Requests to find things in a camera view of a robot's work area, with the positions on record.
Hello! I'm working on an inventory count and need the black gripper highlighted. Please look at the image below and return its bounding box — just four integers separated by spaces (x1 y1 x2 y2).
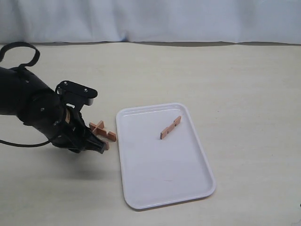
22 91 105 154

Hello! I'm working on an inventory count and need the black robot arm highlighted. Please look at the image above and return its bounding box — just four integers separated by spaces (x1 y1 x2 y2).
0 67 106 153

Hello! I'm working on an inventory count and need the white plastic tray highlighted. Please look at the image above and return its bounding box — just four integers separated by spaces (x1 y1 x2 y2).
116 103 216 210

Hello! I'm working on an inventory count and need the white backdrop cloth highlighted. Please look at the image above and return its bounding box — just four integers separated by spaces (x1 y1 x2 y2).
0 0 301 44

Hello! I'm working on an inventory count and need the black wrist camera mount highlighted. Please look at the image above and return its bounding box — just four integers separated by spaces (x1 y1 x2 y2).
55 81 98 112

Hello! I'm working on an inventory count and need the black cable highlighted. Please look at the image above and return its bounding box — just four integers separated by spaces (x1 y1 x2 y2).
0 139 54 147

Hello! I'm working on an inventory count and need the black strap loop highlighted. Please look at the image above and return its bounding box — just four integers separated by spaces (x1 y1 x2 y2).
0 41 40 69

